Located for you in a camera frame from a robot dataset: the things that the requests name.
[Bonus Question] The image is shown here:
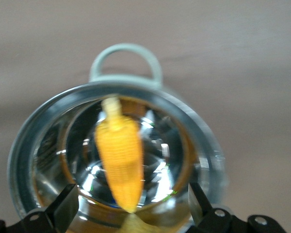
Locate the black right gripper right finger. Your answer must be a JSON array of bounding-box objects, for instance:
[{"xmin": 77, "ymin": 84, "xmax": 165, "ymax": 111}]
[{"xmin": 186, "ymin": 182, "xmax": 234, "ymax": 233}]

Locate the yellow corn cob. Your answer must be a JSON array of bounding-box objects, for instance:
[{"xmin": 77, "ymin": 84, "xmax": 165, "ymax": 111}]
[{"xmin": 94, "ymin": 96, "xmax": 146, "ymax": 216}]

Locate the pale green electric pot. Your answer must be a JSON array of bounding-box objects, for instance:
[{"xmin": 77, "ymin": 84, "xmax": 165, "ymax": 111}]
[{"xmin": 7, "ymin": 43, "xmax": 228, "ymax": 233}]

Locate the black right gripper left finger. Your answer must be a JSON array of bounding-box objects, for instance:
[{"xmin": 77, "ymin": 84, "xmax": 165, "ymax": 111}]
[{"xmin": 7, "ymin": 183, "xmax": 80, "ymax": 233}]

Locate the brown table cloth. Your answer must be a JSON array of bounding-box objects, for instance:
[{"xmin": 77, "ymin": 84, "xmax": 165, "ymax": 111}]
[{"xmin": 0, "ymin": 0, "xmax": 291, "ymax": 233}]

